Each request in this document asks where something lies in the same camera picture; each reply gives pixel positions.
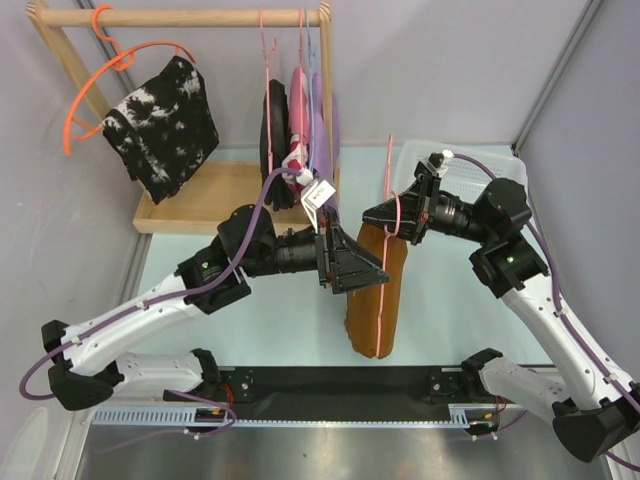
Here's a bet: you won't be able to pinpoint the white plastic basket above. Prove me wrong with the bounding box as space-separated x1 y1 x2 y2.
391 140 528 203

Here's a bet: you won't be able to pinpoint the pink patterned garment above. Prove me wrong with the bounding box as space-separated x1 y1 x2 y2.
281 75 312 199

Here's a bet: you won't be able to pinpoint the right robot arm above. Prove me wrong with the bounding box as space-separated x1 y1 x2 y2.
362 174 639 462

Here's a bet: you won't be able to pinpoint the wooden clothes rack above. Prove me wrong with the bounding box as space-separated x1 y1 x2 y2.
26 1 340 235

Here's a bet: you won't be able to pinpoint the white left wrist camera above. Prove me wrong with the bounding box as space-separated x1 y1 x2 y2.
300 179 336 232

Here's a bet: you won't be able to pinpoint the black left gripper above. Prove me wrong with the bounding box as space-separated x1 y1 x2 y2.
241 210 389 295

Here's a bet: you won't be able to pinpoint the mustard brown trousers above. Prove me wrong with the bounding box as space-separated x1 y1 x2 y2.
345 223 408 359

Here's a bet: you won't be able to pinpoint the orange hanger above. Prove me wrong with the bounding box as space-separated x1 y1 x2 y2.
61 4 196 156

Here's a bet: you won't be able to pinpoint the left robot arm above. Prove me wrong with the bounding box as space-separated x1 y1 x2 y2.
41 204 390 411

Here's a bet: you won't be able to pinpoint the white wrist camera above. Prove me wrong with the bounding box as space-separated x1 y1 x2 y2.
414 150 454 178
300 179 336 232

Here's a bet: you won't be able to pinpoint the black white tie-dye garment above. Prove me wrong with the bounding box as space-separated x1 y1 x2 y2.
101 56 220 204

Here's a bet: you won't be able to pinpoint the pink trouser hanger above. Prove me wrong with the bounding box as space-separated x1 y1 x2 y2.
375 134 396 359

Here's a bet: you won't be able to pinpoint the lilac garment on rack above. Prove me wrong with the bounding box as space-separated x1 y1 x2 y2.
313 73 340 211

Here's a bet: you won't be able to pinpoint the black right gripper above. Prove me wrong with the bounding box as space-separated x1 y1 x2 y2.
362 172 494 245

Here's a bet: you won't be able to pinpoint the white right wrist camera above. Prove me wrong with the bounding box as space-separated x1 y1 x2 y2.
414 150 454 178

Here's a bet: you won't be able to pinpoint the white slotted cable duct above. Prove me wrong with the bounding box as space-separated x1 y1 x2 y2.
91 405 499 431

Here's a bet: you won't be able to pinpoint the black garment on rack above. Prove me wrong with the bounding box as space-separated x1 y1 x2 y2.
259 79 294 212

